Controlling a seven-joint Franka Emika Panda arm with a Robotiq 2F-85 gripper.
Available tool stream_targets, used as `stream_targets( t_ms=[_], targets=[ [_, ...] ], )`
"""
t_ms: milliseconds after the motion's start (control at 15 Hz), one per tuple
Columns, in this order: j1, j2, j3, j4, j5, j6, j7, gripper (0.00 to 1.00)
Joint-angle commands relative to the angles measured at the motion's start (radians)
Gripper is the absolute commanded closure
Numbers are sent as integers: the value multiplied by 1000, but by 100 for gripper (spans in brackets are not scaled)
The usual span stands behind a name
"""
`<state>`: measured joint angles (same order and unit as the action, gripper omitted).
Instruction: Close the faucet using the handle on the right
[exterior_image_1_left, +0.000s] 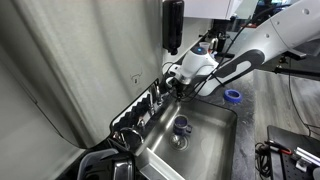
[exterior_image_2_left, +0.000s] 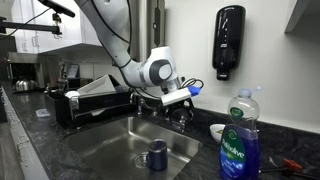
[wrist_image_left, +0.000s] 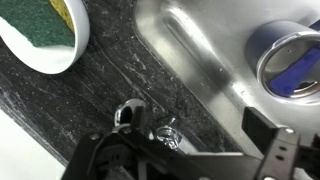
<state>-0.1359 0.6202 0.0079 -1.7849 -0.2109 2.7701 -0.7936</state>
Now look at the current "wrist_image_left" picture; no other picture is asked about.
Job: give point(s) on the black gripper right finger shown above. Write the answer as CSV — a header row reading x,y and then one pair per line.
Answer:
x,y
258,126

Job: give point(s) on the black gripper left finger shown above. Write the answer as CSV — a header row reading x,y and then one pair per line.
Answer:
x,y
137,118

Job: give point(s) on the chrome faucet body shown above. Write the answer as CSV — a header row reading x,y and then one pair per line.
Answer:
x,y
188,146

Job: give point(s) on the blue plastic utensil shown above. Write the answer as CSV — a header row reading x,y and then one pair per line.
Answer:
x,y
293,75

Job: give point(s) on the blue metal cup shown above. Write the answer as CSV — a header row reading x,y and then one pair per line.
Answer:
x,y
266,36

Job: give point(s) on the stainless steel sink basin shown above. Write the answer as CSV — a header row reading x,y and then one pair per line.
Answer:
x,y
206,50

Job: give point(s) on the white round bowl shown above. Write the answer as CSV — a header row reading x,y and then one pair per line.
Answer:
x,y
50,60

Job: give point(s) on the green yellow scrub sponge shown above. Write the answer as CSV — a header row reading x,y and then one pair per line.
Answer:
x,y
36,23

